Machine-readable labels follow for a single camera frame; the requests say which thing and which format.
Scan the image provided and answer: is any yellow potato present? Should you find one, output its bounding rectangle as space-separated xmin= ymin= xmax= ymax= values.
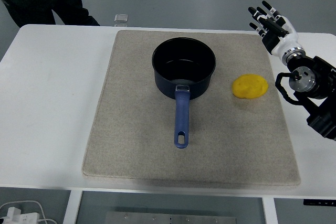
xmin=232 ymin=73 xmax=269 ymax=99

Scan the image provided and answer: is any white cable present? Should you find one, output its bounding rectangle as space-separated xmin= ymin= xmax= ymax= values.
xmin=0 ymin=200 xmax=57 ymax=224

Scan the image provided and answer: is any beige fabric mat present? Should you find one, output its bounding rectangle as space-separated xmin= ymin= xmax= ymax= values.
xmin=82 ymin=29 xmax=301 ymax=189

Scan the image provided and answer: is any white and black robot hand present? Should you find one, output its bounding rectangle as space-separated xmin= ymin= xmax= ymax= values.
xmin=248 ymin=0 xmax=306 ymax=61

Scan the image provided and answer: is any white power adapter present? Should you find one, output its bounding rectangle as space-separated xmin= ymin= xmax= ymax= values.
xmin=0 ymin=207 xmax=40 ymax=224

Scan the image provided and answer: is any white table leg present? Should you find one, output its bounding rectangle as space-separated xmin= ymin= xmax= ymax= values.
xmin=62 ymin=189 xmax=83 ymax=224
xmin=261 ymin=196 xmax=279 ymax=224

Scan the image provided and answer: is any black table control panel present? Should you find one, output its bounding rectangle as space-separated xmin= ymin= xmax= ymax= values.
xmin=303 ymin=199 xmax=336 ymax=206

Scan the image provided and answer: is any blue pot with handle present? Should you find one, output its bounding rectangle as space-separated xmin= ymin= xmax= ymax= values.
xmin=151 ymin=37 xmax=217 ymax=149

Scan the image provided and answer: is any small clear plastic box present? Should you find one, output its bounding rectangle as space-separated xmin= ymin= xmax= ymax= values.
xmin=114 ymin=13 xmax=129 ymax=27

